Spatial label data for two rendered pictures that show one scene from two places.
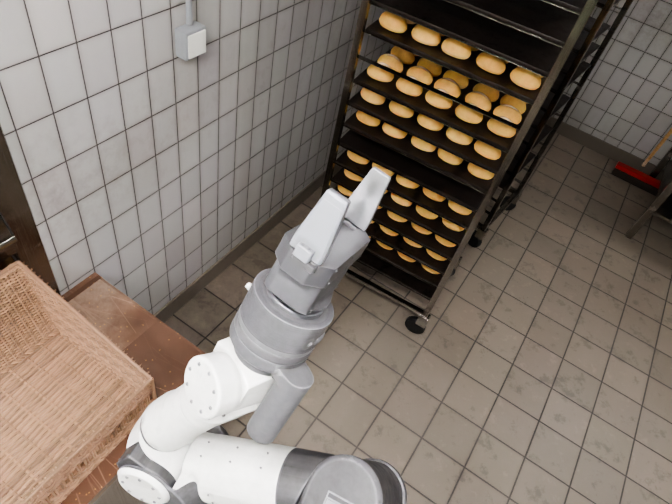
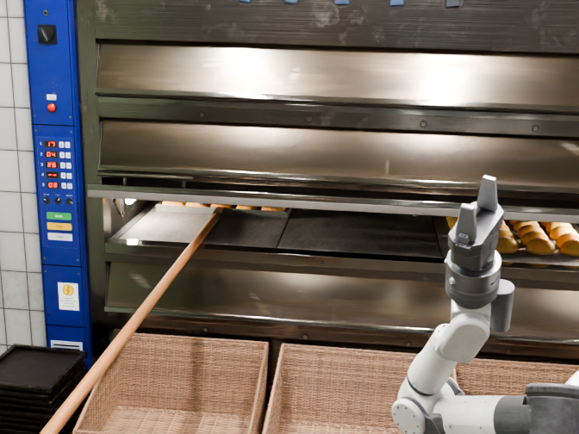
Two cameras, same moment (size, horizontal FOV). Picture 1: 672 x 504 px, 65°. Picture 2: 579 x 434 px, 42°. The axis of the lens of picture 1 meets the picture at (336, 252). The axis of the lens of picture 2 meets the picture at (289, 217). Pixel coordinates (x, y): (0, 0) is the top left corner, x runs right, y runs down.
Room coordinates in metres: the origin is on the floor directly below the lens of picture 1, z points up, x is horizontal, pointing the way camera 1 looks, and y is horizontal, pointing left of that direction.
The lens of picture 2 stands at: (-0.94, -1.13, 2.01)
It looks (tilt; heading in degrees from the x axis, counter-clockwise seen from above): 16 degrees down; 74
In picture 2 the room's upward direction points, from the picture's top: 1 degrees clockwise
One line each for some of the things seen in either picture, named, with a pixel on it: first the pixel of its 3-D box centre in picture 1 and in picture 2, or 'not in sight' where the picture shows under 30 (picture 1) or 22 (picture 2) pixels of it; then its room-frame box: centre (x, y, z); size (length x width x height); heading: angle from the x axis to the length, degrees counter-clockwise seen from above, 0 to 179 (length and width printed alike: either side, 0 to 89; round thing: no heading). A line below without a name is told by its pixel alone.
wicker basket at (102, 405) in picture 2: not in sight; (177, 403); (-0.67, 1.14, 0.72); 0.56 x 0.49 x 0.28; 159
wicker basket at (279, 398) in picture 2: not in sight; (353, 418); (-0.12, 0.92, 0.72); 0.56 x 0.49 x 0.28; 157
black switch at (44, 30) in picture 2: not in sight; (45, 27); (-1.03, 1.52, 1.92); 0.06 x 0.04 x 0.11; 158
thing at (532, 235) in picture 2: not in sight; (510, 224); (0.66, 1.37, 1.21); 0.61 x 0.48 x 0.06; 68
